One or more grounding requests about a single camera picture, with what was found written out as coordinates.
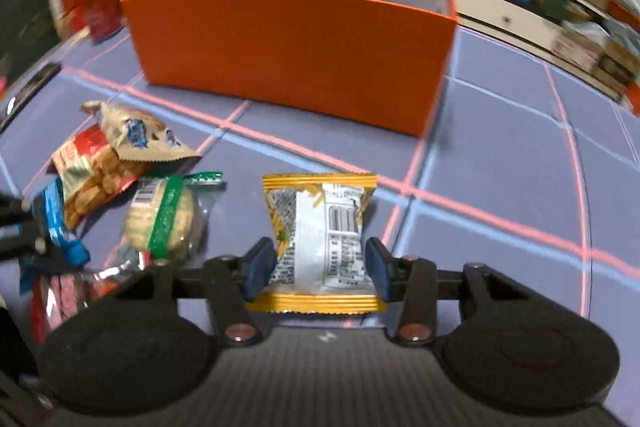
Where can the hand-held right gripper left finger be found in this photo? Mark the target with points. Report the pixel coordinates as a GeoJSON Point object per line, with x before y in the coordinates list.
{"type": "Point", "coordinates": [260, 267]}

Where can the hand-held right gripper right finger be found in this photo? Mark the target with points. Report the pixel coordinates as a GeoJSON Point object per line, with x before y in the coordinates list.
{"type": "Point", "coordinates": [378, 268]}

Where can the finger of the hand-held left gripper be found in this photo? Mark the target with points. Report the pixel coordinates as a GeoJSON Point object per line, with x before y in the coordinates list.
{"type": "Point", "coordinates": [17, 239]}

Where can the blue white snack packet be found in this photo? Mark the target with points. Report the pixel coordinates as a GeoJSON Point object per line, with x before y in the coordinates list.
{"type": "Point", "coordinates": [55, 227]}

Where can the yellow trimmed silver snack packet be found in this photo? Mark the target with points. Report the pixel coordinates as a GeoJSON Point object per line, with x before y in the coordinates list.
{"type": "Point", "coordinates": [320, 242]}

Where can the orange storage box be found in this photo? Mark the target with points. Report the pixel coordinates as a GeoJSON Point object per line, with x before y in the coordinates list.
{"type": "Point", "coordinates": [300, 52]}

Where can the red snack packet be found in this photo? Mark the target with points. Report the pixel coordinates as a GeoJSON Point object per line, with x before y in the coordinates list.
{"type": "Point", "coordinates": [65, 302]}

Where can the red white cracker packet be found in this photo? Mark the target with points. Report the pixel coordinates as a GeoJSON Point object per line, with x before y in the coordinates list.
{"type": "Point", "coordinates": [95, 182]}

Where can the green striped biscuit packet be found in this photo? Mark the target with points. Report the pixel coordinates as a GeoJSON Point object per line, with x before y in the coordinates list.
{"type": "Point", "coordinates": [162, 217]}

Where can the black snack packet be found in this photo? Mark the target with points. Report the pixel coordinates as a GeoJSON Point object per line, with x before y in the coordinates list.
{"type": "Point", "coordinates": [27, 94]}

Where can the purple grid table mat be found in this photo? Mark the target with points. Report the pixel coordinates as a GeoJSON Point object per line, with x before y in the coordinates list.
{"type": "Point", "coordinates": [500, 167]}

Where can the beige snack packet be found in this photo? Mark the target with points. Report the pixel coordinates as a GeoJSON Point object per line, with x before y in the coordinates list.
{"type": "Point", "coordinates": [140, 132]}

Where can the red drink can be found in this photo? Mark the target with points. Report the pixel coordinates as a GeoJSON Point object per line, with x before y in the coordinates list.
{"type": "Point", "coordinates": [102, 12]}

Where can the white tv stand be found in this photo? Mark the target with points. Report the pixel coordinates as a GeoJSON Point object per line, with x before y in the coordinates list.
{"type": "Point", "coordinates": [505, 19]}

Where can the printed cardboard carton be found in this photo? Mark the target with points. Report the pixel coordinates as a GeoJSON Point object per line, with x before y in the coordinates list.
{"type": "Point", "coordinates": [577, 49]}

